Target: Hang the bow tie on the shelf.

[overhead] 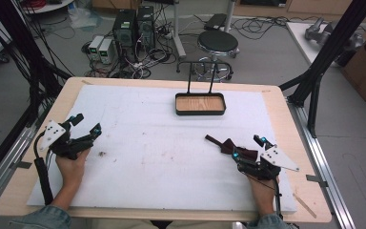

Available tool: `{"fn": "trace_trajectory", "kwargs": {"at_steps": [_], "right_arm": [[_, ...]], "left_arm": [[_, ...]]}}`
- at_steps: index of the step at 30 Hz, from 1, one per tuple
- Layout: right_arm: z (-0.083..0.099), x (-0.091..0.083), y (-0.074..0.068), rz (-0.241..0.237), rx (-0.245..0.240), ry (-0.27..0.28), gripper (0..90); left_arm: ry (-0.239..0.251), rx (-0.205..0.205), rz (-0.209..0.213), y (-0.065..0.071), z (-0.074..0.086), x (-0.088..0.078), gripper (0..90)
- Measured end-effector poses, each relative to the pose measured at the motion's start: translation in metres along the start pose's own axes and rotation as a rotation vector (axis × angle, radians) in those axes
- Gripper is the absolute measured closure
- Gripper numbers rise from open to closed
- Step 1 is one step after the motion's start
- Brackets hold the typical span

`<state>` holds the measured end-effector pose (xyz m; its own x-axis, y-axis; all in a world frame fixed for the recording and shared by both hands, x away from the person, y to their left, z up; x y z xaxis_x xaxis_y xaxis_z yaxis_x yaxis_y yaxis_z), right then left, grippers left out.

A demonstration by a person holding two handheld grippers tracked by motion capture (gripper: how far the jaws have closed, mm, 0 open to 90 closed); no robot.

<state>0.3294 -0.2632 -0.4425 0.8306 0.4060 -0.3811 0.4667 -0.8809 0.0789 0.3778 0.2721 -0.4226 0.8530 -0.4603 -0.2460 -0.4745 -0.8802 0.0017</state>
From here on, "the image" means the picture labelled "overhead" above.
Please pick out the grey table leg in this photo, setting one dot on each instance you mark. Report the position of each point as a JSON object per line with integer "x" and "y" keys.
{"x": 178, "y": 35}

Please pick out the white power supply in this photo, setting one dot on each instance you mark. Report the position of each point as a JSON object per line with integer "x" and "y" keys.
{"x": 105, "y": 51}
{"x": 95, "y": 47}

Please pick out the aluminium rail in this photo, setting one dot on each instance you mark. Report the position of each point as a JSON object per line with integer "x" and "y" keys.
{"x": 325, "y": 165}
{"x": 3, "y": 165}

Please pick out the computer towers on floor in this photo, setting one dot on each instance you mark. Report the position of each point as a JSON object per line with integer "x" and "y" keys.
{"x": 146, "y": 62}

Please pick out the clear plastic bag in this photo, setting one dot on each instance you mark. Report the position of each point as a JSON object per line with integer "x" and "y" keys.
{"x": 83, "y": 16}

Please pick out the person's left hand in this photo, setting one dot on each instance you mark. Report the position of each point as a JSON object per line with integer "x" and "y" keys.
{"x": 72, "y": 170}

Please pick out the round white table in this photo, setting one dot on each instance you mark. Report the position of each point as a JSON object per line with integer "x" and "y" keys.
{"x": 46, "y": 5}

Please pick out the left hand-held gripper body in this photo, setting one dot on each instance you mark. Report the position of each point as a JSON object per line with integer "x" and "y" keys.
{"x": 64, "y": 145}

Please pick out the grey robot part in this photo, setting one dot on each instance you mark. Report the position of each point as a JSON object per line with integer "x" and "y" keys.
{"x": 321, "y": 31}

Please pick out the thin wooden stick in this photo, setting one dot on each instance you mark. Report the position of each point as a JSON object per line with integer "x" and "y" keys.
{"x": 304, "y": 205}

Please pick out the grey metal bracket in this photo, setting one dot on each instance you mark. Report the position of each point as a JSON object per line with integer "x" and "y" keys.
{"x": 316, "y": 180}
{"x": 21, "y": 164}

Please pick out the black computer tower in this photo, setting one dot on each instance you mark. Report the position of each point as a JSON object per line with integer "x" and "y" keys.
{"x": 124, "y": 30}
{"x": 146, "y": 27}

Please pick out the white foam mat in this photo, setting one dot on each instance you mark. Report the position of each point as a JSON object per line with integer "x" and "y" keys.
{"x": 158, "y": 152}

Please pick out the black tray with hanger stand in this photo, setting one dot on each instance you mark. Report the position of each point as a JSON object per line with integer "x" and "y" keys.
{"x": 200, "y": 104}

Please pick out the dark red cloth item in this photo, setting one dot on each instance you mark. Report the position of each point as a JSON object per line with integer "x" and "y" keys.
{"x": 226, "y": 147}

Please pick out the black flat box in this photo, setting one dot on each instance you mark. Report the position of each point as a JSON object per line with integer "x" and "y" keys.
{"x": 215, "y": 21}

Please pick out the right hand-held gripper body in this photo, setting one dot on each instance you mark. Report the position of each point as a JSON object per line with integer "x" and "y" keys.
{"x": 267, "y": 162}

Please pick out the black round stool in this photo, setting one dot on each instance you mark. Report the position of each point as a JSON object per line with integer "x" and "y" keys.
{"x": 218, "y": 43}

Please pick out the person's right hand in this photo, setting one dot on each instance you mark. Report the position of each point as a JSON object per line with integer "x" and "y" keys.
{"x": 263, "y": 192}

